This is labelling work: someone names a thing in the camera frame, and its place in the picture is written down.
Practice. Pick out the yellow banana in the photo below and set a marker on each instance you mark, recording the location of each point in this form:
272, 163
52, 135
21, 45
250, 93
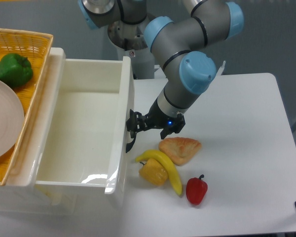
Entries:
167, 164

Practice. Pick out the yellow woven basket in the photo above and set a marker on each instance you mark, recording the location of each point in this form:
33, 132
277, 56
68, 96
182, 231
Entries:
23, 55

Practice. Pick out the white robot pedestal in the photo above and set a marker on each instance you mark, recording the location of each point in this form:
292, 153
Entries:
140, 64

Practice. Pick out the beige round plate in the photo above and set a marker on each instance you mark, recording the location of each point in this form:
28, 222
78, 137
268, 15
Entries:
11, 118

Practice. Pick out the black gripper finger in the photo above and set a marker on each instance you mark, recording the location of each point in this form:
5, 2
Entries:
173, 125
136, 123

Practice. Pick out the brown bread pastry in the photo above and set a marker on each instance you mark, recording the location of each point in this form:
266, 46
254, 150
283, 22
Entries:
180, 150

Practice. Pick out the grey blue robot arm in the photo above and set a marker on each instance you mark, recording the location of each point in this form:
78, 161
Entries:
177, 48

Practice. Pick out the white drawer cabinet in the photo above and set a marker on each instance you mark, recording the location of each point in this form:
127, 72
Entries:
19, 194

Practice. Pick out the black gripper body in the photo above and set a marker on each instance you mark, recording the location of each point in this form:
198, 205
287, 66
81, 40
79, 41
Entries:
156, 118

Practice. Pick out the green bell pepper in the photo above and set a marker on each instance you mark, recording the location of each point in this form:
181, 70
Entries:
15, 70

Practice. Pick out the red bell pepper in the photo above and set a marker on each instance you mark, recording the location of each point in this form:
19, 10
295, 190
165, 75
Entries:
196, 189

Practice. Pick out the yellow bell pepper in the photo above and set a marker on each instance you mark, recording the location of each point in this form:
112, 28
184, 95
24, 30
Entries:
153, 172

